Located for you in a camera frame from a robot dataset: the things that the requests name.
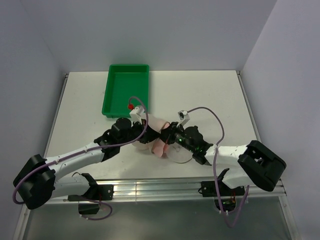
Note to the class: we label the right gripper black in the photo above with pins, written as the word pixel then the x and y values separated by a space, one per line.
pixel 167 135

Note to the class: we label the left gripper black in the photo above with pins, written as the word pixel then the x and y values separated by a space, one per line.
pixel 149 135

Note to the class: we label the pink bra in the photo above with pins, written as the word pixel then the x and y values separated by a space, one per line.
pixel 157 146

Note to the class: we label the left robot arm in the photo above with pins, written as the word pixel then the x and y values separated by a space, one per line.
pixel 42 179

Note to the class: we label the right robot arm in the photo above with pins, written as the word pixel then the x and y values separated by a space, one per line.
pixel 249 164

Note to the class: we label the green plastic tray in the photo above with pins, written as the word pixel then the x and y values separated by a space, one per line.
pixel 123 82

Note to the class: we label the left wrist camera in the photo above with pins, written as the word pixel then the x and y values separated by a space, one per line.
pixel 138 114

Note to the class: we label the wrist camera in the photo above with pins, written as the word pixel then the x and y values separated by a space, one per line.
pixel 183 117
pixel 138 114

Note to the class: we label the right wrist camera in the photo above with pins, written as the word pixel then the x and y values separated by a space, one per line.
pixel 183 117

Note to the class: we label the aluminium frame rail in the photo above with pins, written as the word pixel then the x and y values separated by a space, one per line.
pixel 149 190

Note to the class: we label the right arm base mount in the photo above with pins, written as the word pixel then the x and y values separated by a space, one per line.
pixel 228 195

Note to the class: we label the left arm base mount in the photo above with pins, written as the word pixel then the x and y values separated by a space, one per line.
pixel 92 204

